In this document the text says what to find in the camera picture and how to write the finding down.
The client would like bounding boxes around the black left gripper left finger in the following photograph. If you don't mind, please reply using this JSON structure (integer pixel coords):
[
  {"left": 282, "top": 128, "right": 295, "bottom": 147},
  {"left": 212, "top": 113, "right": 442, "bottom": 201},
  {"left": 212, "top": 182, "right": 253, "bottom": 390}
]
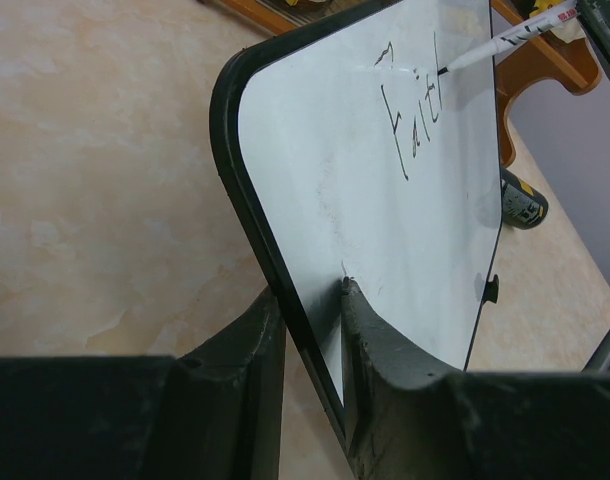
[{"left": 0, "top": 291, "right": 285, "bottom": 479}]

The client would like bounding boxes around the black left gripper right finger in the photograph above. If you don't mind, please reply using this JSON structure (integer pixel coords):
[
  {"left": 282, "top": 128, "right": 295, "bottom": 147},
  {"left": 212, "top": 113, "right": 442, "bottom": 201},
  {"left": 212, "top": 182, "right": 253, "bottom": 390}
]
[{"left": 341, "top": 278, "right": 610, "bottom": 479}]

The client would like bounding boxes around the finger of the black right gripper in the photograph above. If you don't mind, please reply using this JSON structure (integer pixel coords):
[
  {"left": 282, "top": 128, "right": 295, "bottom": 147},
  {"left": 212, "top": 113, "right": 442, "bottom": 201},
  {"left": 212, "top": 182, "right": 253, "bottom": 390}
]
[{"left": 577, "top": 0, "right": 610, "bottom": 81}]

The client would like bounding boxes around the black white marker pen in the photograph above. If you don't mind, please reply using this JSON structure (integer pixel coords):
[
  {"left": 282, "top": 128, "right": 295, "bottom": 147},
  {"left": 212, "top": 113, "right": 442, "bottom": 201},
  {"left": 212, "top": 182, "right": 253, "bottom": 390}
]
[{"left": 437, "top": 0, "right": 579, "bottom": 76}]

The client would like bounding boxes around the white whiteboard black frame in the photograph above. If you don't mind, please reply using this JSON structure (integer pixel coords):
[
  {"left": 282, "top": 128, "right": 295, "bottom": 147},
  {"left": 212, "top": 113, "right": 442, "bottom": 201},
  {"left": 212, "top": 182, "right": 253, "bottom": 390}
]
[{"left": 209, "top": 1, "right": 501, "bottom": 435}]

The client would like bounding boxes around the orange wooden shelf rack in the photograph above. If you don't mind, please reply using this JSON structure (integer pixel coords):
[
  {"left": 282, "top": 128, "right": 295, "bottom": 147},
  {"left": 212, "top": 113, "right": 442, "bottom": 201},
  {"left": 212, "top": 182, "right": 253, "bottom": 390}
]
[{"left": 214, "top": 0, "right": 602, "bottom": 167}]

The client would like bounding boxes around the black yellow drink can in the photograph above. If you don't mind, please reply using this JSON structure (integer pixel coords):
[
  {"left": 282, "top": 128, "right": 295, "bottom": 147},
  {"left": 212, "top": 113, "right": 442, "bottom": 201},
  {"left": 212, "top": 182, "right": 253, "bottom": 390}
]
[{"left": 501, "top": 168, "right": 549, "bottom": 230}]

